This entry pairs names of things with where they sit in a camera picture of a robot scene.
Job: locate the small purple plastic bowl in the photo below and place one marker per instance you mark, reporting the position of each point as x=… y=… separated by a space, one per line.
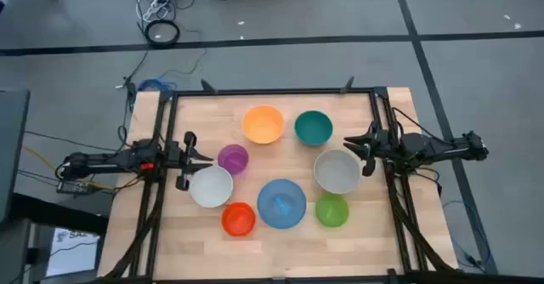
x=233 y=158

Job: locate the small green plastic bowl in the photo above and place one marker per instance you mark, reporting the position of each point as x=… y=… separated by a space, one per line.
x=331 y=210

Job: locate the small red-orange plastic bowl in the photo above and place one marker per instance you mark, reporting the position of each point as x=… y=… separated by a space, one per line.
x=238 y=219

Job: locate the black aluminium table frame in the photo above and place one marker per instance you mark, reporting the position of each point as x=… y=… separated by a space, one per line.
x=272 y=92

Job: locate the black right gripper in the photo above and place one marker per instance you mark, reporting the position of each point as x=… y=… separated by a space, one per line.
x=378 y=143

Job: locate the white printed sheet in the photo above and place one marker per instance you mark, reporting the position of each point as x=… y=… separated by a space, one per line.
x=72 y=250

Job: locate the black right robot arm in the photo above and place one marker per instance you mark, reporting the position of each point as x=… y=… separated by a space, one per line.
x=442 y=148

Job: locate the black power adapter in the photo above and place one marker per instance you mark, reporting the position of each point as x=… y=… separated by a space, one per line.
x=76 y=186

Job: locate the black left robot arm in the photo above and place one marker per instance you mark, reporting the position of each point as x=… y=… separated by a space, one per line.
x=106 y=161

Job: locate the teal plastic bowl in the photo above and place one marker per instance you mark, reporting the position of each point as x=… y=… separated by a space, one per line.
x=313 y=127

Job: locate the black frame foot bracket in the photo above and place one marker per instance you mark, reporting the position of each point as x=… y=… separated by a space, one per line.
x=208 y=86
x=348 y=84

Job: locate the large blue plastic bowl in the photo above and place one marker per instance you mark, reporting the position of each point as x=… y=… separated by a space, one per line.
x=281 y=203

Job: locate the pale grey plastic bowl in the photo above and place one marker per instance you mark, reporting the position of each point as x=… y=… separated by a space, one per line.
x=337 y=171

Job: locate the light orange plastic bowl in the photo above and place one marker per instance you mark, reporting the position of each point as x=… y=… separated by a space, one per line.
x=262 y=124

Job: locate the black corner clamp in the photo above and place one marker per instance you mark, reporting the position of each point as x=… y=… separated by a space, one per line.
x=130 y=90

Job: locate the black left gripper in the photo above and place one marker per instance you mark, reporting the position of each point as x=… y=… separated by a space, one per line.
x=180 y=160

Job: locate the white plastic bowl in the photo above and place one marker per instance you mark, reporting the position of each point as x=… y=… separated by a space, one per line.
x=211 y=187

